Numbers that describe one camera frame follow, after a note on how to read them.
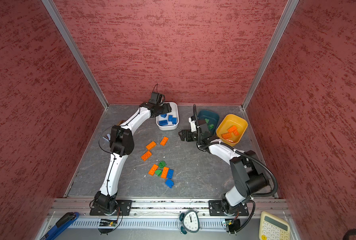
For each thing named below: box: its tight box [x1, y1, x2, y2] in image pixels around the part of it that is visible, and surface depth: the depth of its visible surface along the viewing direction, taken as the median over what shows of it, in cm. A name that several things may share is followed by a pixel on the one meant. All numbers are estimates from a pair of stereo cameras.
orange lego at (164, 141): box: [159, 136, 169, 146], surface depth 102 cm
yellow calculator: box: [259, 211, 291, 240], surface depth 69 cm
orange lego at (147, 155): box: [141, 150, 153, 162], surface depth 94 cm
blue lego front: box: [165, 178, 175, 189], surface depth 84 cm
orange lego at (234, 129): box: [227, 125, 240, 136], surface depth 106 cm
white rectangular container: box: [155, 102, 180, 131], surface depth 111 cm
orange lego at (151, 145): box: [145, 141, 157, 151], surface depth 98 cm
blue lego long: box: [158, 120, 168, 126], surface depth 109 cm
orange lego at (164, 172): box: [161, 166, 169, 179], surface depth 87 cm
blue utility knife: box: [40, 212, 80, 240], surface depth 68 cm
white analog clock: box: [179, 210, 202, 235], surface depth 68 cm
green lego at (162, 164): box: [158, 160, 167, 169], surface depth 89 cm
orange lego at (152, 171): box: [148, 164, 159, 176], surface depth 89 cm
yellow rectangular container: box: [216, 114, 249, 147], surface depth 107 cm
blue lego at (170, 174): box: [167, 169, 175, 179], surface depth 86 cm
